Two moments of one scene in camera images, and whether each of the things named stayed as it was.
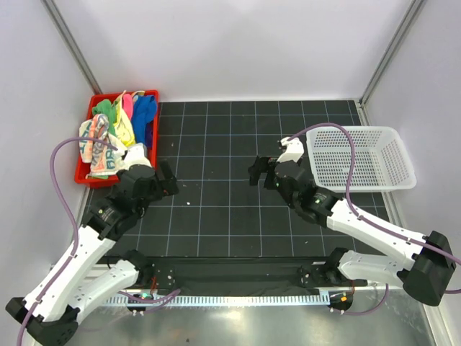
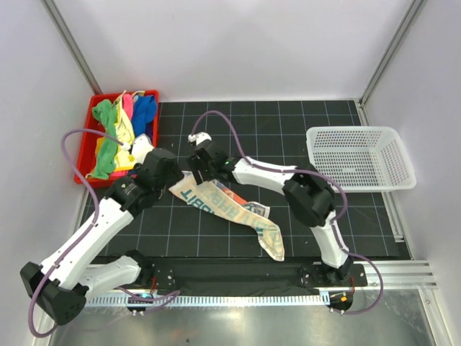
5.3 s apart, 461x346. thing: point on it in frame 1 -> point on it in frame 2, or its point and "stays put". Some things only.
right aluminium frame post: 406,22 stays put
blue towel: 144,109 stays put
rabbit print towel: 98,148 -> 220,197
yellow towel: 123,127 stays put
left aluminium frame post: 67,37 stays put
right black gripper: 261,166 -> 196,164
